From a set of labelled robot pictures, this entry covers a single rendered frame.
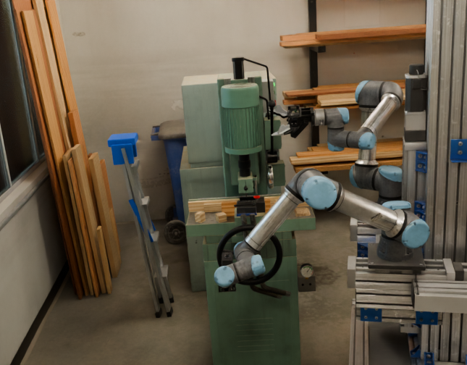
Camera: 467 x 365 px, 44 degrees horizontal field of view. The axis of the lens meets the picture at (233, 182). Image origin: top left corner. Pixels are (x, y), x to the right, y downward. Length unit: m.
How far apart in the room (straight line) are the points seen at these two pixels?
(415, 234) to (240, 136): 0.90
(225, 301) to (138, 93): 2.68
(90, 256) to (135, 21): 2.06
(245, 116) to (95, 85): 2.69
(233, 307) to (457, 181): 1.18
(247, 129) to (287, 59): 2.49
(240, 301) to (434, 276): 0.92
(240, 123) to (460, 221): 1.04
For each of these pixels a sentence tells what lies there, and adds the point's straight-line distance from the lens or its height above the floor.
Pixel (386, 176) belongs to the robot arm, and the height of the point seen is 1.02.
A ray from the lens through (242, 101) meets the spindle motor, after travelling 2.59.
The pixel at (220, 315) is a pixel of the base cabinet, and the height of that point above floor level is 0.42.
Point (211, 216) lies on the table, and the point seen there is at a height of 0.90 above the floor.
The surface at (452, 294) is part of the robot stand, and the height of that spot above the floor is 0.73.
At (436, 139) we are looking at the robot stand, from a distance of 2.52.
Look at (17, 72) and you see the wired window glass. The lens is 4.09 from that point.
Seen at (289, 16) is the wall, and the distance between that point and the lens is 5.04.
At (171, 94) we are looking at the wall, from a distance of 5.06.
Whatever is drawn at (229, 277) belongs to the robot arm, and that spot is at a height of 0.90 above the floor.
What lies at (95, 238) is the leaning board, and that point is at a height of 0.40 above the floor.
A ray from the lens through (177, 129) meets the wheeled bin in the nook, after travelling 4.53.
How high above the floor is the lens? 1.87
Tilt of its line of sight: 17 degrees down
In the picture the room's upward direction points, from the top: 4 degrees counter-clockwise
